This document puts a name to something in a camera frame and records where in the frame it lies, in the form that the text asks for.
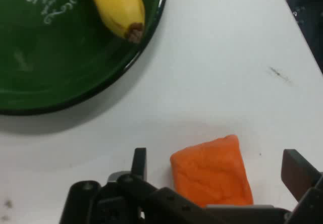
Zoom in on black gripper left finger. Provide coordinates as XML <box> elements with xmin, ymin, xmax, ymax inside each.
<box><xmin>59</xmin><ymin>147</ymin><xmax>218</xmax><ymax>224</ymax></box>

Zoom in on yellow banana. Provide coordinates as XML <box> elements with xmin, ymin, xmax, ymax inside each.
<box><xmin>84</xmin><ymin>0</ymin><xmax>146</xmax><ymax>43</ymax></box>

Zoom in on dark equipment beside table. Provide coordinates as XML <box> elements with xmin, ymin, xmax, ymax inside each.
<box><xmin>276</xmin><ymin>0</ymin><xmax>323</xmax><ymax>75</ymax></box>

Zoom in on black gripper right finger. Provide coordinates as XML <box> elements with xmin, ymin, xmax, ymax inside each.
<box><xmin>281</xmin><ymin>149</ymin><xmax>323</xmax><ymax>224</ymax></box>

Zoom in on green round plate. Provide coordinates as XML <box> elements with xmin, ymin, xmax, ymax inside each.
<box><xmin>0</xmin><ymin>0</ymin><xmax>170</xmax><ymax>116</ymax></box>

